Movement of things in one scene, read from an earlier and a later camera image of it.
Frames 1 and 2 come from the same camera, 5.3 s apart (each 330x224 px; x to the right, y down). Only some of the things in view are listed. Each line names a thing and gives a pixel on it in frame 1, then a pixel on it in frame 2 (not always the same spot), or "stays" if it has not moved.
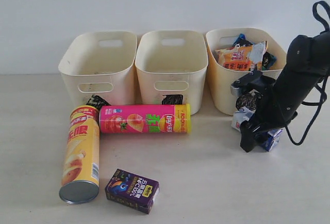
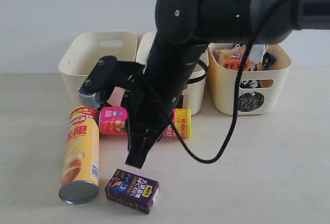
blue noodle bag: [268, 59] stays
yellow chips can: [80, 183] stays
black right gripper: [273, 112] → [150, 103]
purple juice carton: [134, 190] stays
